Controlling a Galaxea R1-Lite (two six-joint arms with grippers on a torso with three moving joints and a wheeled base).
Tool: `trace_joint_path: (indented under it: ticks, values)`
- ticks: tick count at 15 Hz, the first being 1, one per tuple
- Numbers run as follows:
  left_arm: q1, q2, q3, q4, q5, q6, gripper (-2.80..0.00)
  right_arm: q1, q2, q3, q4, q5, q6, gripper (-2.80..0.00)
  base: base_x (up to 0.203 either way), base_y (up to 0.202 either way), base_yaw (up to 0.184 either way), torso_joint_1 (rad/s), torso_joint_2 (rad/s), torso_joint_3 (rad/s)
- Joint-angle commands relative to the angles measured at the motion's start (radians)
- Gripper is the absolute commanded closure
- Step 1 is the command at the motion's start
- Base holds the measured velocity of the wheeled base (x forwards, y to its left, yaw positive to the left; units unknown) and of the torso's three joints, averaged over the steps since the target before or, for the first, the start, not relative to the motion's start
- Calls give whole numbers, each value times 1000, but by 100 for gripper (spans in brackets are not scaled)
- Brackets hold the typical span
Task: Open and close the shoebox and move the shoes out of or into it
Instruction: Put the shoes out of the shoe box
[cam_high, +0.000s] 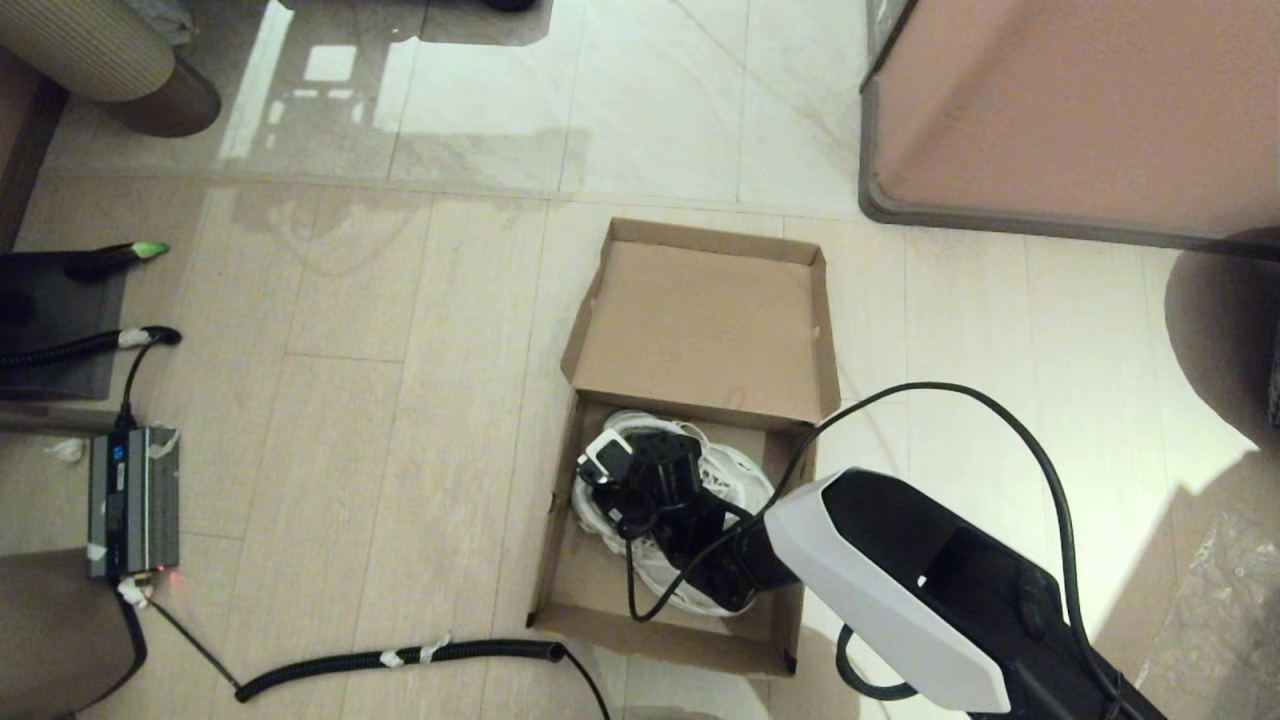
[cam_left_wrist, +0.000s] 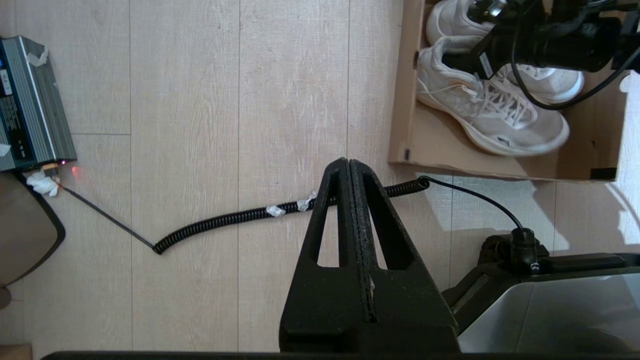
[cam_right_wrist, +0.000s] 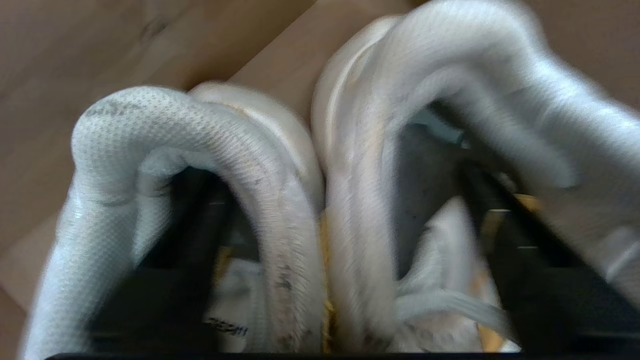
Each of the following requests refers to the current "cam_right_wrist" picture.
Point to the white mesh sneaker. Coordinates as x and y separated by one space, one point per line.
500 75
225 140

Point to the brown cardboard shoe box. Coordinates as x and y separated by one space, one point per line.
75 60

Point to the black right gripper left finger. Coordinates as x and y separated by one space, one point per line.
165 290

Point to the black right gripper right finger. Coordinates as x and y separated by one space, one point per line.
540 290

